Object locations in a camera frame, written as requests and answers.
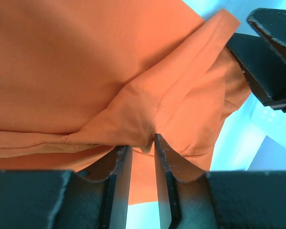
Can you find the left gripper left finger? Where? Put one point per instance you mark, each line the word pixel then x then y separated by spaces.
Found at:
pixel 93 198

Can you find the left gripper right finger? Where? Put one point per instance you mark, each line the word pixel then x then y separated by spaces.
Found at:
pixel 191 198

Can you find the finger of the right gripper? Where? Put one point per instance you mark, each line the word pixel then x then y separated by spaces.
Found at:
pixel 271 25
pixel 264 70

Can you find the orange t shirt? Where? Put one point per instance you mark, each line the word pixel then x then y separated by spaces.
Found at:
pixel 79 77

